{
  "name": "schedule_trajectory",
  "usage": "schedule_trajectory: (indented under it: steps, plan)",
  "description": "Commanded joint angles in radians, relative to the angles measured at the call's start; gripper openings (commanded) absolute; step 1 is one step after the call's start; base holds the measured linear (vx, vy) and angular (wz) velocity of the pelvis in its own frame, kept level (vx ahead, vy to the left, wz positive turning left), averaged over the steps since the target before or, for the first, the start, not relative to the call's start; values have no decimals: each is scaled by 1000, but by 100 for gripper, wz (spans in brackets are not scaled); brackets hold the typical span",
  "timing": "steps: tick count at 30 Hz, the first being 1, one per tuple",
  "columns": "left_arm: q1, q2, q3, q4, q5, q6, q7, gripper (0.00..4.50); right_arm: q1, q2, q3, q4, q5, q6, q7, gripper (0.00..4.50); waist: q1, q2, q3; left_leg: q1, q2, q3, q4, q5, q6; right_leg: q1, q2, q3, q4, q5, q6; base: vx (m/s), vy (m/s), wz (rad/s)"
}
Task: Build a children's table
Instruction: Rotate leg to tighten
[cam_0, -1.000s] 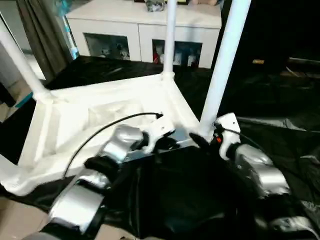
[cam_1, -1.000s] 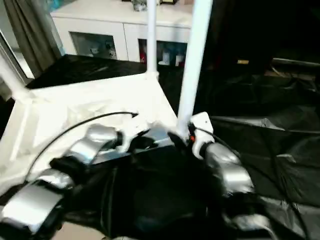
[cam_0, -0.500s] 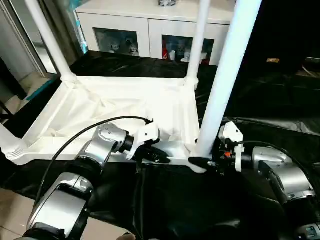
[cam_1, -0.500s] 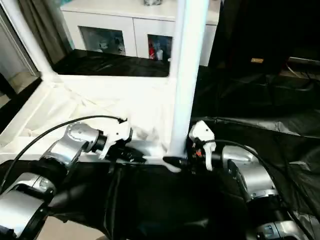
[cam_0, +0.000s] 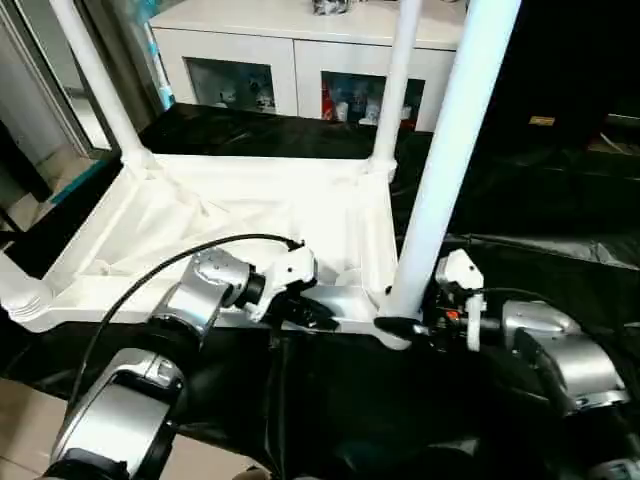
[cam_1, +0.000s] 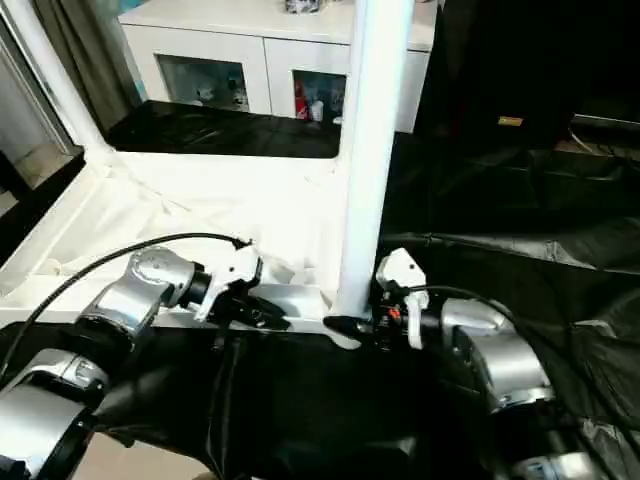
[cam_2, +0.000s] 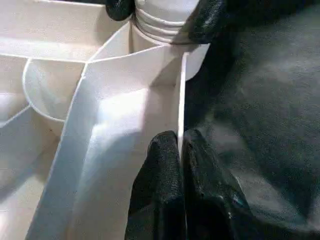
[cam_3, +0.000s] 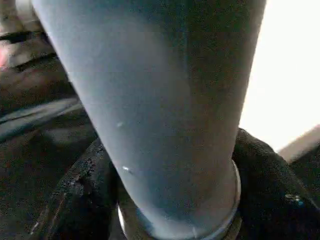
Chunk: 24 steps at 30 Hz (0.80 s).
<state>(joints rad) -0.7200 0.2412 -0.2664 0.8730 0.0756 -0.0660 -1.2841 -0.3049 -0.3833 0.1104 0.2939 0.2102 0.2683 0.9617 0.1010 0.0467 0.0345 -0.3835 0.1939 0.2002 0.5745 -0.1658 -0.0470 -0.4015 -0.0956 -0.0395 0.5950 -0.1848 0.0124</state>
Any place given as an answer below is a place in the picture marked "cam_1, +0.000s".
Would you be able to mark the white plastic table top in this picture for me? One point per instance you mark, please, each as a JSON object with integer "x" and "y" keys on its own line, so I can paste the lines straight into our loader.
{"x": 175, "y": 200}

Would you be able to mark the white plastic table leg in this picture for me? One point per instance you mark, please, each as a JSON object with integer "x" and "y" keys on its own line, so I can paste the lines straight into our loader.
{"x": 348, "y": 130}
{"x": 60, "y": 75}
{"x": 380, "y": 150}

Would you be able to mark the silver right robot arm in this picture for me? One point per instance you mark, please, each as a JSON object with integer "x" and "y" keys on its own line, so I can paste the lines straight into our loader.
{"x": 500, "y": 350}

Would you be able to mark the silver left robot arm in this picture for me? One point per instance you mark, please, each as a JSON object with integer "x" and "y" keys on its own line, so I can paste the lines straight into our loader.
{"x": 145, "y": 280}

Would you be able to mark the black plastic mat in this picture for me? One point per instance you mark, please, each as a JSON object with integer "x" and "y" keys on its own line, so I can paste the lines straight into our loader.
{"x": 325, "y": 400}

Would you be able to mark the black stand leg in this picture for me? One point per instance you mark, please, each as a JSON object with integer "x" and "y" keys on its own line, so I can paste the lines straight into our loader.
{"x": 124, "y": 440}

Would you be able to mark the white glass-door cabinet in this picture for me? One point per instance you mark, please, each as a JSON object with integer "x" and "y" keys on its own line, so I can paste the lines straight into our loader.
{"x": 210, "y": 35}

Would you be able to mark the grey-brown curtain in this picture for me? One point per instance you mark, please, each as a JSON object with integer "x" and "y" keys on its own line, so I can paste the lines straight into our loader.
{"x": 90, "y": 60}

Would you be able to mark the black box with yellow label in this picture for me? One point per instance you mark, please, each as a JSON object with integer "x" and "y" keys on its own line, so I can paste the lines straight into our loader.
{"x": 500, "y": 60}

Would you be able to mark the dark crumpled object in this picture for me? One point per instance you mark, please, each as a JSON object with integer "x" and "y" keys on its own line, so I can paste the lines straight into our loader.
{"x": 305, "y": 5}

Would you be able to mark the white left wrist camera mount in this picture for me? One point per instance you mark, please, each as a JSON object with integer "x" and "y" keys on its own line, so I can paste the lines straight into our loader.
{"x": 235, "y": 267}

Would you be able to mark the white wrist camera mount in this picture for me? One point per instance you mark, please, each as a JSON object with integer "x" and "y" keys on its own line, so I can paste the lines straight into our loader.
{"x": 235, "y": 267}
{"x": 400, "y": 267}

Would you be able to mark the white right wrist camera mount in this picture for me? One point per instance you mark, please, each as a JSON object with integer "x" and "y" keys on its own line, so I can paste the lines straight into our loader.
{"x": 400, "y": 267}

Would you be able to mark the dark metal rail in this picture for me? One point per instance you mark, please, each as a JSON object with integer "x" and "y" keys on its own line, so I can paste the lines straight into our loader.
{"x": 605, "y": 120}

